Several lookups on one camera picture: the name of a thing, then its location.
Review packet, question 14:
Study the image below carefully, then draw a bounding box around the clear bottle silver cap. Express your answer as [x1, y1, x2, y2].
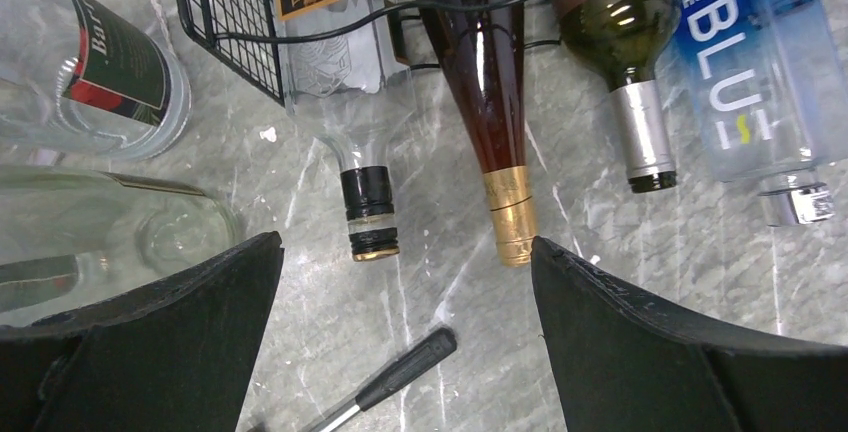
[1, 0, 191, 160]

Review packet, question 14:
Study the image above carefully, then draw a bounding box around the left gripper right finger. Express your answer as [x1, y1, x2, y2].
[531, 237, 847, 431]

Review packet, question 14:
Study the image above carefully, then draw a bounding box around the blue square dash bottle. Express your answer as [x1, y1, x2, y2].
[674, 0, 847, 227]

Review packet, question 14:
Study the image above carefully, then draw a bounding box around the dark wine bottle gold cap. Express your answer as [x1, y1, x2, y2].
[419, 0, 537, 267]

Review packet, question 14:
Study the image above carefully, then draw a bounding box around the blue tinted clear bottle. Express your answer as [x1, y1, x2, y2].
[1, 165, 244, 327]

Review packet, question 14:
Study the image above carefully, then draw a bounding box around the lower bottle silver cap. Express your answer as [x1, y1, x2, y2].
[550, 0, 680, 194]

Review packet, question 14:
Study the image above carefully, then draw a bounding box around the small black hammer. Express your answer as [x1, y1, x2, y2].
[309, 327, 458, 432]

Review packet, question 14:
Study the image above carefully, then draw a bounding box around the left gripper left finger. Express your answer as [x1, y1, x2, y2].
[1, 232, 284, 431]

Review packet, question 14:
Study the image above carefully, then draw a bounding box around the bottle black gold cap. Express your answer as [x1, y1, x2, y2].
[274, 0, 417, 262]

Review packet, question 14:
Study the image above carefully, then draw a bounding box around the black wire wine rack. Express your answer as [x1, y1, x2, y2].
[165, 0, 848, 107]

